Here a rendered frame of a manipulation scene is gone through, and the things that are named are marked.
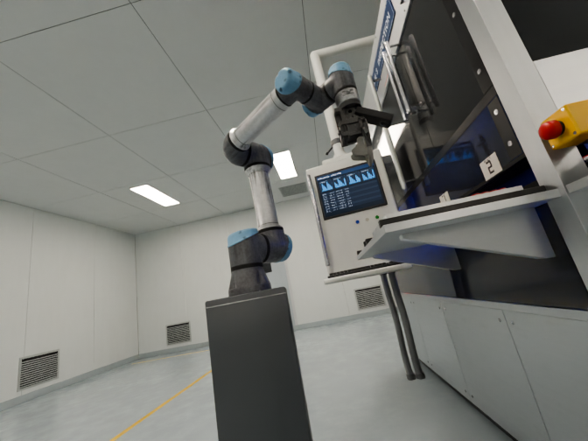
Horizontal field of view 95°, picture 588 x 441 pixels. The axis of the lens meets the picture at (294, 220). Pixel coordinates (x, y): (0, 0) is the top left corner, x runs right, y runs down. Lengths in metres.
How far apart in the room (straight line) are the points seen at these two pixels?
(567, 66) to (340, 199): 1.15
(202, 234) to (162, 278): 1.42
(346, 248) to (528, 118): 1.11
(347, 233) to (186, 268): 5.78
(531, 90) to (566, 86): 0.08
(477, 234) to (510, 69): 0.43
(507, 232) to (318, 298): 5.53
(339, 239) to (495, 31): 1.17
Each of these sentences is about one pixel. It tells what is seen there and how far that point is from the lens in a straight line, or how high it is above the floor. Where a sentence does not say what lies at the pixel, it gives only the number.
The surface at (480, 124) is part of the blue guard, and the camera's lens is 1.05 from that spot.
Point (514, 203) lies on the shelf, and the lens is 0.81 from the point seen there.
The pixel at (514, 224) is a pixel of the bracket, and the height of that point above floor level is 0.83.
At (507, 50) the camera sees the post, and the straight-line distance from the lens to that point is 1.00.
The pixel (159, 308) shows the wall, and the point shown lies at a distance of 7.43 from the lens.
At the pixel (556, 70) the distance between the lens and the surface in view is 1.01.
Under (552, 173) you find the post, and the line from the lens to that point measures 0.87.
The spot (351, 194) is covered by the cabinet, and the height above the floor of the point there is 1.29.
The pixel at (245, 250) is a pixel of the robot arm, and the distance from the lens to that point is 0.95.
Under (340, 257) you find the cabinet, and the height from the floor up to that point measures 0.92.
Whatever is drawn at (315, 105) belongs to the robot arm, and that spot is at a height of 1.35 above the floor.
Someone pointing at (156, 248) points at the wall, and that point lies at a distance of 7.63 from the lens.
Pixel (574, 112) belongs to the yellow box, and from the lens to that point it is 0.82.
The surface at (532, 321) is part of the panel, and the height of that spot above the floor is 0.56.
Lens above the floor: 0.76
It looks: 15 degrees up
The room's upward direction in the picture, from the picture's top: 11 degrees counter-clockwise
